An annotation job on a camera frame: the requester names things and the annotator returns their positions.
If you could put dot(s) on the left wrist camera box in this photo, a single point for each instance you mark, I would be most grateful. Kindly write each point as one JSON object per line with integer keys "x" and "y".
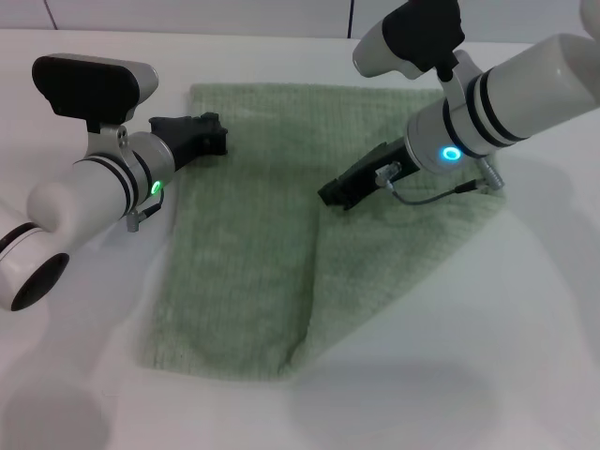
{"x": 84, "y": 89}

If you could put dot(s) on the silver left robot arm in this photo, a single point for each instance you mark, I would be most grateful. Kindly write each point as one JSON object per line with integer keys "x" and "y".
{"x": 79, "y": 197}

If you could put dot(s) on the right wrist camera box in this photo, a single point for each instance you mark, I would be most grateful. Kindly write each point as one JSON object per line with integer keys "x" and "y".
{"x": 412, "y": 28}

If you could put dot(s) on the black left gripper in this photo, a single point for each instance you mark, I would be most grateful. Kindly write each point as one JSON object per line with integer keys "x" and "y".
{"x": 192, "y": 136}

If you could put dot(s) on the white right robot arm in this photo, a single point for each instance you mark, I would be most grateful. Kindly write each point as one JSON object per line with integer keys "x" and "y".
{"x": 515, "y": 94}

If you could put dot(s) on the green terry towel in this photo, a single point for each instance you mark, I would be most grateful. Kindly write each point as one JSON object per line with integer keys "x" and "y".
{"x": 244, "y": 244}

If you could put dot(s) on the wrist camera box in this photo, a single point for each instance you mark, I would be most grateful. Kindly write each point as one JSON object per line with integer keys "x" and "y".
{"x": 412, "y": 28}
{"x": 84, "y": 89}

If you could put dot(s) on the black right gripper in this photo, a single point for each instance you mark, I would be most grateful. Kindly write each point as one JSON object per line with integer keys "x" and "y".
{"x": 365, "y": 178}

